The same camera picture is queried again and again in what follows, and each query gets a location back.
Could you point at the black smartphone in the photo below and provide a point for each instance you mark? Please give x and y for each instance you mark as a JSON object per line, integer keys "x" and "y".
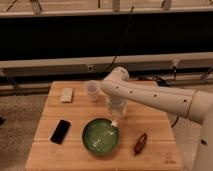
{"x": 60, "y": 131}

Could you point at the red brown oblong object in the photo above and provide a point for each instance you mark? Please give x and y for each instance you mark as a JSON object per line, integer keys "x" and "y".
{"x": 140, "y": 144}

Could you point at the wooden table board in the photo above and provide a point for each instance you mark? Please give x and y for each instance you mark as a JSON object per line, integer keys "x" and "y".
{"x": 159, "y": 154}

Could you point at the white plastic bottle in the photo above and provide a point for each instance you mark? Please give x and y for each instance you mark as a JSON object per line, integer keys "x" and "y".
{"x": 116, "y": 120}

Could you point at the clear plastic cup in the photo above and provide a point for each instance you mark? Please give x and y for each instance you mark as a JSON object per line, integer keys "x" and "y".
{"x": 92, "y": 89}

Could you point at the green ceramic bowl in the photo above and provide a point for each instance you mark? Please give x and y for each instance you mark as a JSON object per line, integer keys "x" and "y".
{"x": 100, "y": 137}

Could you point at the white horizontal rail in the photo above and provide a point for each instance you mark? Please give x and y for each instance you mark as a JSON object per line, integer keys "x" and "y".
{"x": 43, "y": 67}

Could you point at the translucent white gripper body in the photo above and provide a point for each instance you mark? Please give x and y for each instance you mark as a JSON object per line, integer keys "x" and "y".
{"x": 116, "y": 106}

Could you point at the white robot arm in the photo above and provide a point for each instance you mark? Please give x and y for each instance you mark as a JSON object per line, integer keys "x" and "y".
{"x": 196, "y": 106}

